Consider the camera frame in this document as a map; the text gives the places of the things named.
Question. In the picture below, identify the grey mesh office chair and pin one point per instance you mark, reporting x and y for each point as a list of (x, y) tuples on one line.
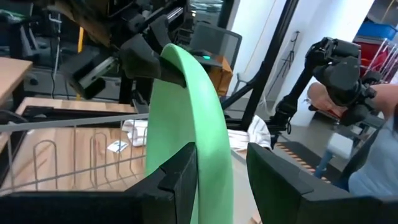
[(214, 40)]

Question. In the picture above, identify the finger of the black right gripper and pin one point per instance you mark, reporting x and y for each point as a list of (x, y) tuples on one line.
[(161, 34), (143, 62)]

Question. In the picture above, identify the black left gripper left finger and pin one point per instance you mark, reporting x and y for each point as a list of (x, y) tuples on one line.
[(149, 202)]

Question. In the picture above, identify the person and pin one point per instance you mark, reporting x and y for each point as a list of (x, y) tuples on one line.
[(373, 161)]

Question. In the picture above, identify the brown cardboard box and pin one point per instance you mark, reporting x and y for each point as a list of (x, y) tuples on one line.
[(222, 77)]

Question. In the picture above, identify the background wooden workbench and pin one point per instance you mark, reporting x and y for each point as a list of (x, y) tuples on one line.
[(12, 74)]

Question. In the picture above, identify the black background robot arm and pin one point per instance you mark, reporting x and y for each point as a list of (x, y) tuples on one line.
[(339, 74)]

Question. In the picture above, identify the light green plate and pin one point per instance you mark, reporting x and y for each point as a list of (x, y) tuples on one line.
[(186, 130)]

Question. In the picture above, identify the white striped towel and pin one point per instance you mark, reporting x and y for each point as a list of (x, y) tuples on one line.
[(252, 133)]

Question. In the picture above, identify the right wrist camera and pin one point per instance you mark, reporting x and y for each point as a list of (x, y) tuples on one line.
[(205, 57)]

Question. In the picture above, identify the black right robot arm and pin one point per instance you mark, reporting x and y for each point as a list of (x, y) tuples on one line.
[(93, 21)]

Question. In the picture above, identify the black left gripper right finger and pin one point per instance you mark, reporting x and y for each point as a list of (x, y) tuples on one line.
[(295, 199)]

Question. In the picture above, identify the small white paper label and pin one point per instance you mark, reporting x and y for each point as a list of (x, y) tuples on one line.
[(117, 146)]

